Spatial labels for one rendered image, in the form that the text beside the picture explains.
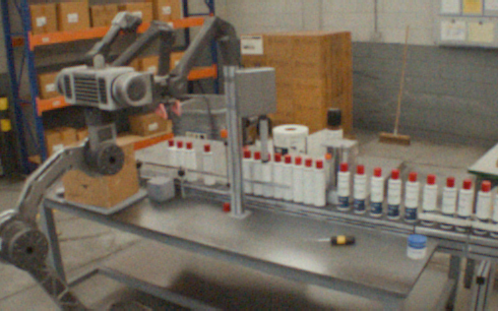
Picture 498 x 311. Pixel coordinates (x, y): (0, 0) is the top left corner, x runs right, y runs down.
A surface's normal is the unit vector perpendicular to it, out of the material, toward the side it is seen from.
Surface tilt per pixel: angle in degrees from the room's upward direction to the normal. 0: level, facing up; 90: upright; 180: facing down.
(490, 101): 90
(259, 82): 90
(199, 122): 93
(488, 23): 90
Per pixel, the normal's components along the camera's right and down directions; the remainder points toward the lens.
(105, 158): 0.74, 0.15
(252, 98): 0.36, 0.25
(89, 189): -0.41, 0.28
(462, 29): -0.67, 0.24
